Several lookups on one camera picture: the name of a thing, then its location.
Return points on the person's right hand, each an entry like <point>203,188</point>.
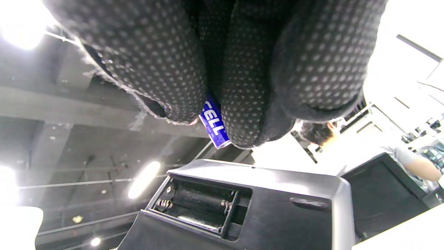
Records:
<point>156,52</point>

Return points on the blue orange battery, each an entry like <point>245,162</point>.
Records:
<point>214,126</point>

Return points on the black calculator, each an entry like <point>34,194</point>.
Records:
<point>295,222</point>

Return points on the ceiling tube light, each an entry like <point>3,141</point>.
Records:
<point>144,180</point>

